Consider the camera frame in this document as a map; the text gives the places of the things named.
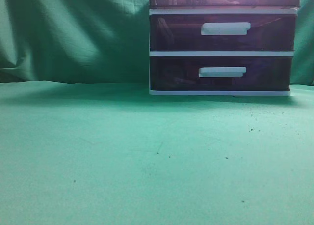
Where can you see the green cloth table cover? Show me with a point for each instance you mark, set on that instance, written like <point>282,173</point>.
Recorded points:
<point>82,142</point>

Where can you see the white plastic drawer cabinet frame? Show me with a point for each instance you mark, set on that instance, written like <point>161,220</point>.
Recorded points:
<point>220,10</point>

